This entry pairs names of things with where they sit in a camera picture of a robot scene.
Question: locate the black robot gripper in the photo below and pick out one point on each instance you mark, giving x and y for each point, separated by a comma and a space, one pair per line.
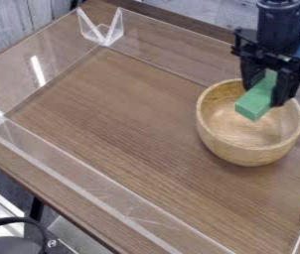
271, 47

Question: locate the green rectangular block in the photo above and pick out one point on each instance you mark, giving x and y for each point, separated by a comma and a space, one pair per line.
255, 102

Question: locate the brown wooden bowl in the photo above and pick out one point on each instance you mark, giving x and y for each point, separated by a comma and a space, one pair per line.
247, 143

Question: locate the black table leg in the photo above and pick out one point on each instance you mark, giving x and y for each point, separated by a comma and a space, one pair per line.
37, 209

